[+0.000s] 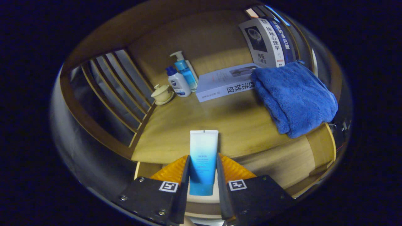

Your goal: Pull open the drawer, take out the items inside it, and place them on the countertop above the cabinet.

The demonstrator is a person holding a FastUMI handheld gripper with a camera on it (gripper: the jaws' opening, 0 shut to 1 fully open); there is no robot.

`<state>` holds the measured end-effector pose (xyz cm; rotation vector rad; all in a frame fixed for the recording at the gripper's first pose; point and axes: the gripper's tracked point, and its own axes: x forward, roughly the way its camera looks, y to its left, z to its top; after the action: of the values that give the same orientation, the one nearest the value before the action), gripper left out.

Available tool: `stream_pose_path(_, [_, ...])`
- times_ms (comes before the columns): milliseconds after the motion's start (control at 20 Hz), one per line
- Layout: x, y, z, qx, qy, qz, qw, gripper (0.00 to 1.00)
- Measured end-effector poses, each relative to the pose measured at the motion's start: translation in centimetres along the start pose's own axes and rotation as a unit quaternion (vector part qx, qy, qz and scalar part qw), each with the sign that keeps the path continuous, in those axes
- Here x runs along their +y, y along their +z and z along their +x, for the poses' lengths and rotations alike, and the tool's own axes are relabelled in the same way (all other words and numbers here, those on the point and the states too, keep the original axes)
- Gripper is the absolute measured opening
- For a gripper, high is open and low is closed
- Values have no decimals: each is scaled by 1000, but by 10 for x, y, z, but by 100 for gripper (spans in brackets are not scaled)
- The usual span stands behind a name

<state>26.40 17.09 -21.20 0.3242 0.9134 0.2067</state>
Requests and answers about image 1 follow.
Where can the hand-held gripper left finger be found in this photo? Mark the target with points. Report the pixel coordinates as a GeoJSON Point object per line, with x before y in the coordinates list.
{"type": "Point", "coordinates": [184, 197]}

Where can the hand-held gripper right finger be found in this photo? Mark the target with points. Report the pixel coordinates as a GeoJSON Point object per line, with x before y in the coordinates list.
{"type": "Point", "coordinates": [221, 191]}

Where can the blue cosmetic tube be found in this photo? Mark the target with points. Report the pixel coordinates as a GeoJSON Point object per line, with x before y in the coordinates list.
{"type": "Point", "coordinates": [203, 150]}

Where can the wooden drawer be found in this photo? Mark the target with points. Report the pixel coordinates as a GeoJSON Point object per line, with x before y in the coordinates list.
{"type": "Point", "coordinates": [282, 163]}

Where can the wooden countertop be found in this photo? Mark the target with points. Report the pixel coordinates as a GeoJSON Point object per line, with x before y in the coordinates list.
{"type": "Point", "coordinates": [226, 125]}

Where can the cream lidded teacup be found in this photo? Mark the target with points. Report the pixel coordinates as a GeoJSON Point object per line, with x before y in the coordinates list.
{"type": "Point", "coordinates": [161, 94]}

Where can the white flat-lying book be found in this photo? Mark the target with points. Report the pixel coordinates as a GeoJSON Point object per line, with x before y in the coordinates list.
{"type": "Point", "coordinates": [220, 83]}

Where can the white lotion bottle blue cap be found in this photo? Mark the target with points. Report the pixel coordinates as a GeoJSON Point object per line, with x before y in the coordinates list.
{"type": "Point", "coordinates": [179, 84]}

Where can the blue folded towel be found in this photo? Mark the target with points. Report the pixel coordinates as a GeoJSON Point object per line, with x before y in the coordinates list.
{"type": "Point", "coordinates": [295, 97]}

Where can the blue pump bottle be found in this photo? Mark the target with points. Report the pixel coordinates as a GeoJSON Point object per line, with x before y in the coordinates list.
{"type": "Point", "coordinates": [185, 72]}

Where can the black backdrop cloth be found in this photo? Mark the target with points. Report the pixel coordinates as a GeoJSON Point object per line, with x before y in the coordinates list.
{"type": "Point", "coordinates": [72, 131]}

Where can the white upright book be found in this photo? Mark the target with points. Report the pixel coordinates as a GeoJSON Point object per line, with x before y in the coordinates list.
{"type": "Point", "coordinates": [260, 40]}

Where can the dark blue upright book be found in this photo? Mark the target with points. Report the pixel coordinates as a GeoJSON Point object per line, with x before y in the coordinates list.
{"type": "Point", "coordinates": [287, 40]}

